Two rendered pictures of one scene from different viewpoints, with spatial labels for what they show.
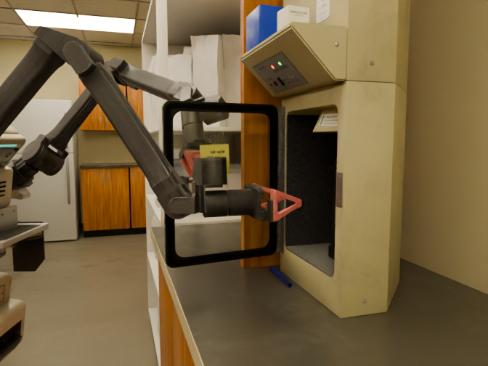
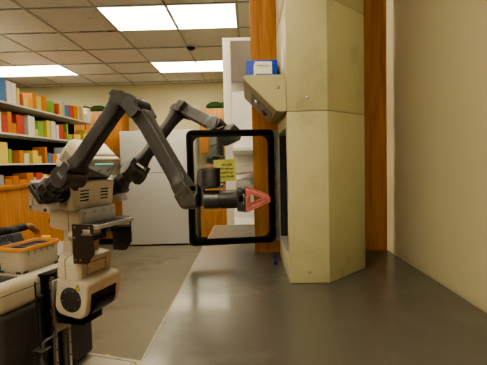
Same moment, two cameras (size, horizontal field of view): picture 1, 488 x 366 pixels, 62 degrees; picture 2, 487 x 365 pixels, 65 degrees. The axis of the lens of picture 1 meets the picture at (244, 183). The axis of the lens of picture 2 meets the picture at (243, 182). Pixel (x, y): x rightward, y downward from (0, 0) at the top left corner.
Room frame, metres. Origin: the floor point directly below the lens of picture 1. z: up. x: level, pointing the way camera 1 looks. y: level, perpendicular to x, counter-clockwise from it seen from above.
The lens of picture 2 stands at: (-0.24, -0.40, 1.28)
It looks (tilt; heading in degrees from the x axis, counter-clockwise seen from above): 3 degrees down; 18
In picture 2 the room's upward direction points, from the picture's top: 1 degrees counter-clockwise
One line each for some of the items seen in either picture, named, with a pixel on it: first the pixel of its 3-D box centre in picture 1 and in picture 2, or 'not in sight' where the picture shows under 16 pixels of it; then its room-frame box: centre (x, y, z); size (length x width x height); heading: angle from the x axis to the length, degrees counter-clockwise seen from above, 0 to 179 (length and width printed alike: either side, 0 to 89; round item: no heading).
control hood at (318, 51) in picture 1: (285, 66); (262, 102); (0.92, -0.09, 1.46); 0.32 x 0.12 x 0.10; 17
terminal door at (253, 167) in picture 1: (224, 183); (231, 187); (1.01, 0.05, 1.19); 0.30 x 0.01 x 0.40; 115
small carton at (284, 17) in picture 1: (293, 24); (262, 73); (0.89, -0.10, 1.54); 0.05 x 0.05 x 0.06; 22
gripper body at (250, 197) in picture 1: (242, 202); (231, 198); (0.88, 0.00, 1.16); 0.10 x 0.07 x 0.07; 17
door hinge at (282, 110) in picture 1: (279, 181); (277, 185); (1.08, -0.10, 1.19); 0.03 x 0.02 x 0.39; 17
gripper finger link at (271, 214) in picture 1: (278, 202); (254, 199); (0.87, -0.08, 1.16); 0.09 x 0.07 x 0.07; 107
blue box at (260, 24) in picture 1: (271, 32); (261, 77); (1.00, -0.07, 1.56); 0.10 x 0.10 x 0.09; 17
